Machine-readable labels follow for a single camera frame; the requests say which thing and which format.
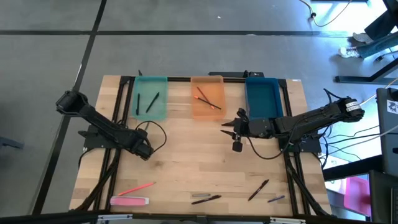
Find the green translucent plastic bin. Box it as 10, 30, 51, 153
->
132, 75, 169, 121

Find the red pencil with orange eraser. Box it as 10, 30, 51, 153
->
196, 86, 216, 110

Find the pink pencil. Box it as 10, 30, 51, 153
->
117, 181, 156, 197

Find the orange translucent plastic bin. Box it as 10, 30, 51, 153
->
190, 75, 227, 121

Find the person's shoe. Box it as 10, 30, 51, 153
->
352, 32, 374, 44
338, 46, 358, 59

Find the grey floor object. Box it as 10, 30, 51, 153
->
0, 135, 25, 150

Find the silver metal bracket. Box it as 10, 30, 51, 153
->
97, 213, 134, 223
269, 217, 306, 224

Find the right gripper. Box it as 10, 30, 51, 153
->
220, 116, 277, 139

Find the grey equipment case with sticker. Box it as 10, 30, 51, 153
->
375, 86, 398, 177

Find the dark pen with white print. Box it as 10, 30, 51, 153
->
248, 179, 270, 202

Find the black flat bar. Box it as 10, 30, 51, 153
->
208, 70, 266, 78

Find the white cable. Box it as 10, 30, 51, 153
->
360, 77, 398, 106

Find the yellow floor cable, black plug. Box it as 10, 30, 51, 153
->
298, 0, 354, 28

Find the black desk leg frame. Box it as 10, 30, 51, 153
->
335, 57, 398, 85

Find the pink eraser block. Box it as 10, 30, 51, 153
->
109, 195, 150, 207

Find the dark equipment box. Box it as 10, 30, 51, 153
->
368, 169, 398, 224

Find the blue plastic bin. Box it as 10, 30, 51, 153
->
244, 77, 284, 121

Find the black desk edge bar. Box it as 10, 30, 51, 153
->
322, 154, 384, 182

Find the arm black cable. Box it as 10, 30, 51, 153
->
244, 136, 295, 161
134, 120, 168, 154

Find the person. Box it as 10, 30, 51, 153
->
354, 0, 398, 59

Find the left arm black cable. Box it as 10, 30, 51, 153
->
134, 120, 168, 154

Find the pink plastic bin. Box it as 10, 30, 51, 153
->
343, 175, 373, 218

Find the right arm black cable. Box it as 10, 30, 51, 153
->
244, 136, 295, 161

